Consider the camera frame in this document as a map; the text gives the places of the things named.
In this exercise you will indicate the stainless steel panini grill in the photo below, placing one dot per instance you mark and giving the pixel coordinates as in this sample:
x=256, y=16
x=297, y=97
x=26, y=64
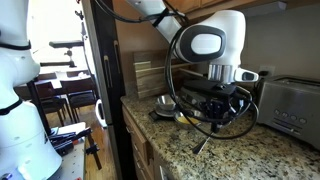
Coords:
x=190, y=101

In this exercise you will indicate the black clamp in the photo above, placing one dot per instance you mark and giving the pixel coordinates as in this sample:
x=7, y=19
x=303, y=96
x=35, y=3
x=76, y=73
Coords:
x=93, y=148

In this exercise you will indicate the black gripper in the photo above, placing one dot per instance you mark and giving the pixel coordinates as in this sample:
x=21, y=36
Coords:
x=216, y=106

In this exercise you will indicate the white wall outlet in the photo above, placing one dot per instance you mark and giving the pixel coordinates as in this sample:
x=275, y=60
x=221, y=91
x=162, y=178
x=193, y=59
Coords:
x=270, y=68

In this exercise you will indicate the dark dining table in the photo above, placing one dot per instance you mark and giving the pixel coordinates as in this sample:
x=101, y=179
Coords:
x=73, y=85

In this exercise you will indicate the dark dining chair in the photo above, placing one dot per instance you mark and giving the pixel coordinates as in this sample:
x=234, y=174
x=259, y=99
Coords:
x=50, y=103
x=81, y=98

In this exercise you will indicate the white perforated robot table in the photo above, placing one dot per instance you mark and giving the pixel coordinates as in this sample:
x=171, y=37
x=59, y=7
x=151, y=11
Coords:
x=71, y=163

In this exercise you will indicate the wooden drawer cabinet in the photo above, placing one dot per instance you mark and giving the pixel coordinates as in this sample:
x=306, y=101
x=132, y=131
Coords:
x=133, y=133

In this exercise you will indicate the stainless steel toaster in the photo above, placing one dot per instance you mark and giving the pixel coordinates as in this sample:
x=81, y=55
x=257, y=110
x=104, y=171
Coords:
x=290, y=110

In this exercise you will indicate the deep steel mixing bowl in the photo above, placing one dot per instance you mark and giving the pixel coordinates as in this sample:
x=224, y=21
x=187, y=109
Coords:
x=166, y=101

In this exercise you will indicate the black kitchen scale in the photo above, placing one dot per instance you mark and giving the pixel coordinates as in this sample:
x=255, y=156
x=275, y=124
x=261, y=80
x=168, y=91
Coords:
x=156, y=115

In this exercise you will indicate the dark wooden cutting board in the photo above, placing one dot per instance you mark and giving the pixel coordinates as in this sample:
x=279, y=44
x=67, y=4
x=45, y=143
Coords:
x=150, y=83

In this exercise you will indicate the wooden upper cabinet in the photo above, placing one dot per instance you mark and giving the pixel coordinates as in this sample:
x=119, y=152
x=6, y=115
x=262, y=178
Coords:
x=186, y=5

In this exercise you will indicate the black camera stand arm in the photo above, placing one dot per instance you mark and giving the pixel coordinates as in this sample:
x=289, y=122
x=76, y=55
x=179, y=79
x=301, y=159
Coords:
x=65, y=44

